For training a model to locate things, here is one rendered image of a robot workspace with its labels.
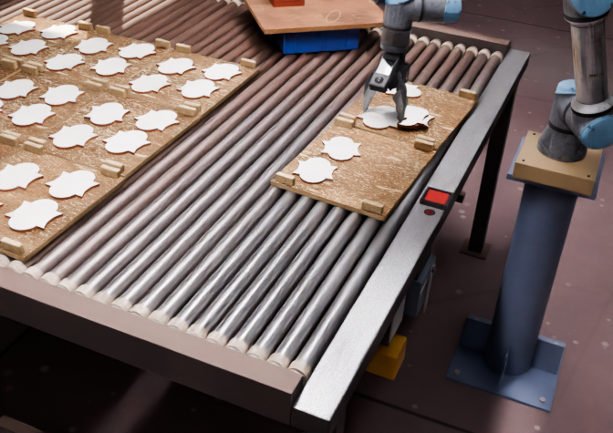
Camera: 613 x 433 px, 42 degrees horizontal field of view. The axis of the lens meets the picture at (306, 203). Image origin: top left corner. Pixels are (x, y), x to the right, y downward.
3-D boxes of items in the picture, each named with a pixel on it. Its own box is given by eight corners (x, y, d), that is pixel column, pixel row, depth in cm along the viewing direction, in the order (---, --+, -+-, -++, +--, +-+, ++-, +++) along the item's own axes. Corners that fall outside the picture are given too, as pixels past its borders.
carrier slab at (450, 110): (478, 104, 277) (479, 99, 276) (435, 154, 246) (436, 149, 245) (385, 78, 290) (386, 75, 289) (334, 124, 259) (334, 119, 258)
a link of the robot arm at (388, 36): (405, 34, 202) (375, 26, 205) (402, 51, 204) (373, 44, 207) (415, 26, 208) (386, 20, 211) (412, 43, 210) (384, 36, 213)
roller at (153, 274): (395, 40, 332) (396, 29, 329) (119, 331, 182) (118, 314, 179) (383, 38, 334) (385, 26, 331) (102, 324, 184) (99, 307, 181)
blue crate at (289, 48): (336, 20, 335) (337, -3, 330) (359, 49, 311) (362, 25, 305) (263, 25, 327) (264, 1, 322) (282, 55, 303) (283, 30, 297)
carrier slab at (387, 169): (436, 155, 245) (437, 150, 245) (384, 221, 215) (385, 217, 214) (333, 126, 258) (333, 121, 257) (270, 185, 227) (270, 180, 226)
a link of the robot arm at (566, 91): (578, 112, 253) (588, 73, 245) (597, 133, 241) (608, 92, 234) (542, 113, 251) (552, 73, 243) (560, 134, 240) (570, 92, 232)
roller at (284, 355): (490, 60, 320) (492, 48, 317) (279, 389, 169) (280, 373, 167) (478, 57, 321) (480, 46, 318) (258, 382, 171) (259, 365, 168)
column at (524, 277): (565, 345, 312) (625, 150, 264) (549, 413, 283) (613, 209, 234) (469, 315, 324) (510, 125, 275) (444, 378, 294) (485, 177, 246)
